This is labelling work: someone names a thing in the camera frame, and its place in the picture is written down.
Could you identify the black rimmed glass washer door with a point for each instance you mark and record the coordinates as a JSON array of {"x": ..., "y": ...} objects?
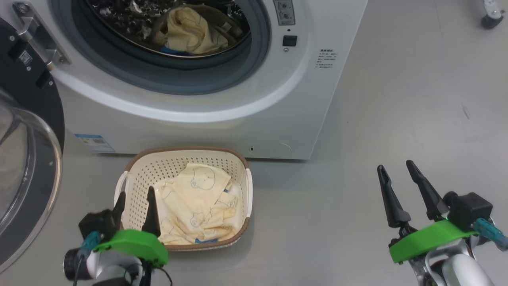
[{"x": 35, "y": 178}]

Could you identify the cream perforated basket brown rim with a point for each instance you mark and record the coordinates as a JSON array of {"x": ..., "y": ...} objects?
[{"x": 182, "y": 155}]

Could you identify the teal left camera connector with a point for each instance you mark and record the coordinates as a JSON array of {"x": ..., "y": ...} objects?
[{"x": 91, "y": 242}]

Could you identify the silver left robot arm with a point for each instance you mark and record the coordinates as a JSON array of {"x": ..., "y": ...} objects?
[{"x": 115, "y": 270}]

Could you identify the small printed text sticker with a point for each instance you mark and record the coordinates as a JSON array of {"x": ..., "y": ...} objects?
[{"x": 326, "y": 58}]

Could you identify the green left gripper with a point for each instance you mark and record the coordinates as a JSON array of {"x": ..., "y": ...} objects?
[{"x": 135, "y": 244}]

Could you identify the teal camera connector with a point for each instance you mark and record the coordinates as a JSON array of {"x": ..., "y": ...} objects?
[
  {"x": 490, "y": 234},
  {"x": 91, "y": 242}
]

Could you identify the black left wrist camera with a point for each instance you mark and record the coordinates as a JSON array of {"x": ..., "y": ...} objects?
[{"x": 97, "y": 224}]

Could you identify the grey warning sticker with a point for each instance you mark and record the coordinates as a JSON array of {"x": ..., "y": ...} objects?
[{"x": 284, "y": 12}]

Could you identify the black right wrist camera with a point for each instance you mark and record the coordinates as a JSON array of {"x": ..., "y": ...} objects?
[{"x": 470, "y": 208}]

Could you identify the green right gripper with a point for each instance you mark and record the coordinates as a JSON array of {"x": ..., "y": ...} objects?
[{"x": 428, "y": 238}]

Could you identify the cream bear print garment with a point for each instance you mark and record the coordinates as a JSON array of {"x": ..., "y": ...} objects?
[
  {"x": 198, "y": 198},
  {"x": 190, "y": 31}
]

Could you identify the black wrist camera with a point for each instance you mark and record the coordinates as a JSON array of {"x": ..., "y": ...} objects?
[
  {"x": 97, "y": 224},
  {"x": 470, "y": 208}
]

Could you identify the silver door hinge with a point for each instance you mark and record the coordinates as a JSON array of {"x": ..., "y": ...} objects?
[{"x": 39, "y": 35}]

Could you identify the grey metal leg with caster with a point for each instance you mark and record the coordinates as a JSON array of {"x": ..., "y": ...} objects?
[{"x": 492, "y": 18}]

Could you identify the blue energy label sticker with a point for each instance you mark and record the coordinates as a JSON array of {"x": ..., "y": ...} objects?
[{"x": 94, "y": 143}]

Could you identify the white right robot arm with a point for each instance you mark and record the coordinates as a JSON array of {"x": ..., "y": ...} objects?
[{"x": 456, "y": 270}]

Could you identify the white front-load washing machine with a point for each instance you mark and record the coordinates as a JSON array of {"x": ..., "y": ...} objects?
[{"x": 238, "y": 119}]

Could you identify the teal right camera connector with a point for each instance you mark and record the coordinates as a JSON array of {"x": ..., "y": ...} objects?
[{"x": 490, "y": 234}]

